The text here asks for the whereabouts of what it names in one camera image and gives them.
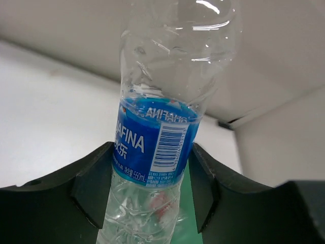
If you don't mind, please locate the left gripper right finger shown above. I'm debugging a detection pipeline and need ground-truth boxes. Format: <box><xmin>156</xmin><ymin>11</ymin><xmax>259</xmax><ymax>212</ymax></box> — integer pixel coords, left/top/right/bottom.
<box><xmin>189</xmin><ymin>144</ymin><xmax>324</xmax><ymax>243</ymax></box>

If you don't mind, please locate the green plastic bin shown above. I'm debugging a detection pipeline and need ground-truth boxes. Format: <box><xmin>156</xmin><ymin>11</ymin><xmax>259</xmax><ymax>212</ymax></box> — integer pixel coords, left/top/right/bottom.
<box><xmin>171</xmin><ymin>165</ymin><xmax>203</xmax><ymax>244</ymax></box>

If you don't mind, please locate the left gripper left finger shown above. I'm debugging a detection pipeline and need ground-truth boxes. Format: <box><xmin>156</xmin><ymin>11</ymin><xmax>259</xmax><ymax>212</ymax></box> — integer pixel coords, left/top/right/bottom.
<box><xmin>1</xmin><ymin>142</ymin><xmax>113</xmax><ymax>243</ymax></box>

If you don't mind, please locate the blue label water bottle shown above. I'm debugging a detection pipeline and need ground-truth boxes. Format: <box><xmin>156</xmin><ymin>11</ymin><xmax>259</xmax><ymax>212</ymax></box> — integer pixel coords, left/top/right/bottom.
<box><xmin>97</xmin><ymin>1</ymin><xmax>241</xmax><ymax>243</ymax></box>

